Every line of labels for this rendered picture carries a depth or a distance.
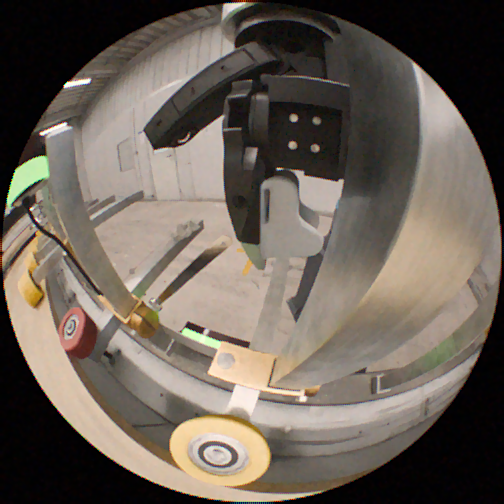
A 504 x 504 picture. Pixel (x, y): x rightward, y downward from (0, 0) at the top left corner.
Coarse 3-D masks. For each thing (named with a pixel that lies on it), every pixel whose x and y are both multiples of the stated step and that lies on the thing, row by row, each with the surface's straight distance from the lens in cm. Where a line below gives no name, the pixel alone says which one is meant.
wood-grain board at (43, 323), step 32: (32, 320) 52; (32, 352) 45; (64, 352) 30; (64, 384) 29; (64, 416) 30; (96, 416) 23; (128, 448) 21; (160, 448) 21; (160, 480) 21; (192, 480) 19; (352, 480) 23
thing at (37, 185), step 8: (16, 168) 20; (48, 176) 20; (32, 184) 20; (40, 184) 20; (48, 184) 21; (24, 192) 20; (32, 192) 22; (16, 200) 21; (24, 200) 21; (24, 208) 22; (32, 216) 22; (48, 232) 22; (56, 240) 21; (64, 248) 22; (72, 256) 22; (88, 280) 23; (96, 288) 24
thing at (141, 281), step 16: (176, 240) 39; (160, 256) 35; (176, 256) 39; (144, 272) 33; (160, 272) 36; (128, 288) 32; (144, 288) 33; (112, 320) 31; (112, 336) 33; (96, 352) 32
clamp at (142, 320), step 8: (104, 304) 32; (136, 304) 27; (144, 304) 27; (112, 312) 30; (136, 312) 26; (144, 312) 26; (152, 312) 26; (120, 320) 31; (128, 320) 26; (136, 320) 26; (144, 320) 27; (152, 320) 27; (136, 328) 26; (144, 328) 26; (152, 328) 29; (136, 336) 27; (144, 336) 27
